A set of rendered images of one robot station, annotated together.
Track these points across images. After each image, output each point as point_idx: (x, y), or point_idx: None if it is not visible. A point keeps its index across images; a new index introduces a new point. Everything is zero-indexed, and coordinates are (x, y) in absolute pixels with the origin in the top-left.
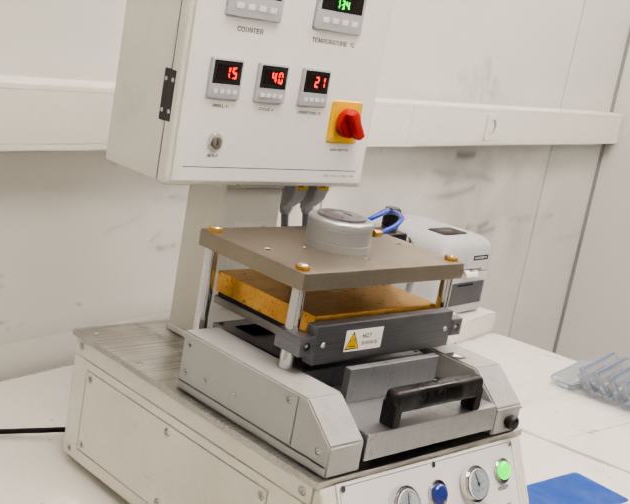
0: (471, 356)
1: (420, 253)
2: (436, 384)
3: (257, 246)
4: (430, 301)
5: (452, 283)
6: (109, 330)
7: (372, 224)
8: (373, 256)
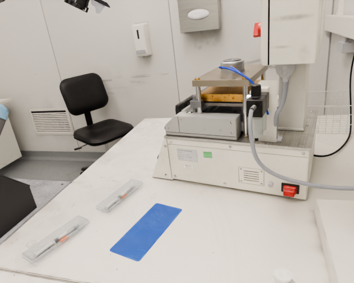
0: (185, 114)
1: (209, 78)
2: (185, 99)
3: (244, 65)
4: (201, 93)
5: (195, 88)
6: (312, 113)
7: (221, 62)
8: (217, 72)
